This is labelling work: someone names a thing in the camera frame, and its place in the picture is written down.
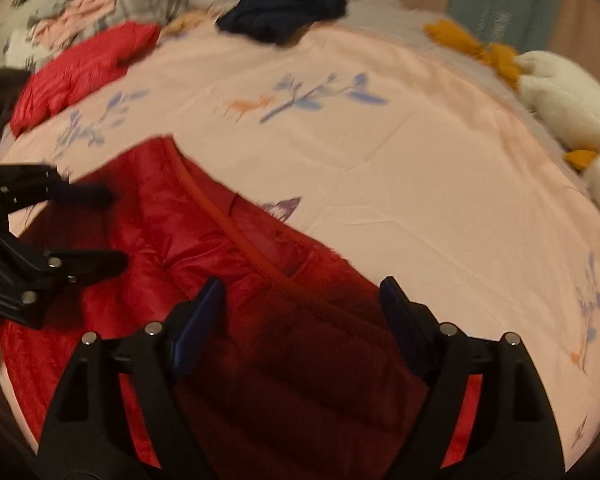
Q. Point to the mustard yellow cloth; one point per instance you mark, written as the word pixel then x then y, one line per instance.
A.
pixel 190 21

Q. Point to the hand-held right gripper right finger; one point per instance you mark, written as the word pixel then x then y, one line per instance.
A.
pixel 402 320

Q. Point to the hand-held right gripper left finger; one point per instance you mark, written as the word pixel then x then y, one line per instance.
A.
pixel 200 320

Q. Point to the red down jacket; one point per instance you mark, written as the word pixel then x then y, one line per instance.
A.
pixel 190 240

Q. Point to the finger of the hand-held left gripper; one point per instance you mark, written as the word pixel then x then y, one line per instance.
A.
pixel 87 196
pixel 100 262

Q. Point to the white plush duck toy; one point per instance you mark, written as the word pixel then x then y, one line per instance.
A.
pixel 570 100

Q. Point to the pink garment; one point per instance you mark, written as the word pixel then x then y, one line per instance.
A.
pixel 80 15

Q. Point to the navy blue garment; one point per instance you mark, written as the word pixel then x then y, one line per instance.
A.
pixel 285 5

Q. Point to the red puffer garment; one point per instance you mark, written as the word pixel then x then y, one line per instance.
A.
pixel 75 72

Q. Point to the pink printed bed quilt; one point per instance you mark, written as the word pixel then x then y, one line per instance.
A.
pixel 405 170

